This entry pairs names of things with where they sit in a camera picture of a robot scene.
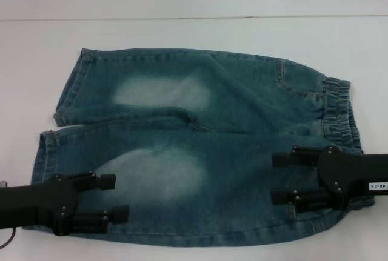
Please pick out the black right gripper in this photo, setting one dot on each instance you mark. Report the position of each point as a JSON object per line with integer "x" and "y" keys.
{"x": 351, "y": 176}

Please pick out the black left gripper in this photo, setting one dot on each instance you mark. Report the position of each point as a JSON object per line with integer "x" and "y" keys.
{"x": 36, "y": 205}

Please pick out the blue denim shorts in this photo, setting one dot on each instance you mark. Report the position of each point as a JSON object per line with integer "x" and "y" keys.
{"x": 218, "y": 115}

